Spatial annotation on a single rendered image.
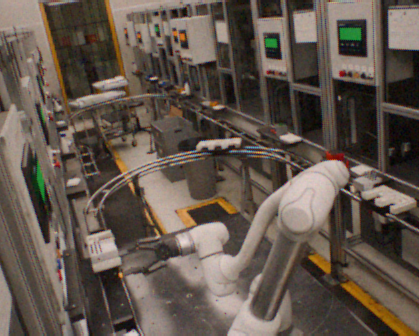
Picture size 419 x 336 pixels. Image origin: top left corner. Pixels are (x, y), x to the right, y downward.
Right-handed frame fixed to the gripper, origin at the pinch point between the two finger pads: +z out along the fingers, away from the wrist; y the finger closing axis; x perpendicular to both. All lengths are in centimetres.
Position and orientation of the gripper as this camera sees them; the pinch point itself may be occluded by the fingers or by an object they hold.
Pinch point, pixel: (127, 262)
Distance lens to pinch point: 179.6
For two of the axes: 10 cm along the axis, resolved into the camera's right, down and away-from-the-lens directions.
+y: -1.6, -9.3, -3.4
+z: -9.3, 2.6, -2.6
